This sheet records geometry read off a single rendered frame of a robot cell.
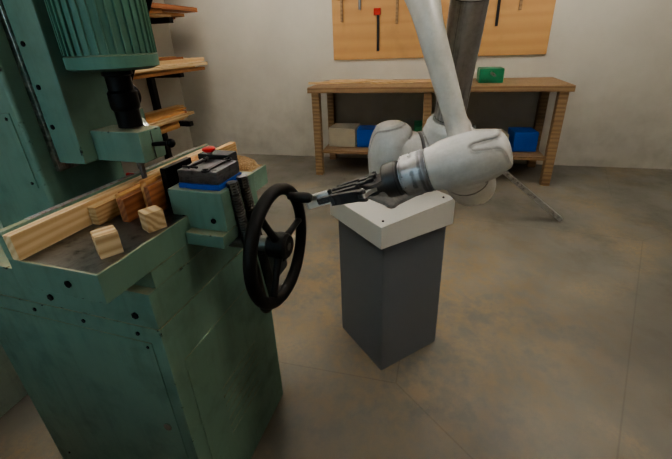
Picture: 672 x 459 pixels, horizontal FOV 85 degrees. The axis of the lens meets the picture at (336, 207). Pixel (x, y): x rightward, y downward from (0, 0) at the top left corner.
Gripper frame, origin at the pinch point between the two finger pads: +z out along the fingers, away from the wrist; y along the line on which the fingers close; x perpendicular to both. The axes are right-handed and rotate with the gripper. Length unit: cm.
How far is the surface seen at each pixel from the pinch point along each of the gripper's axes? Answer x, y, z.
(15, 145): -36, 20, 54
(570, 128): 96, -333, -111
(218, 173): -14.9, 13.4, 12.3
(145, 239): -9.2, 26.4, 24.4
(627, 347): 121, -74, -70
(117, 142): -28.5, 11.8, 35.2
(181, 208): -10.7, 15.3, 23.9
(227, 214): -6.4, 14.4, 14.1
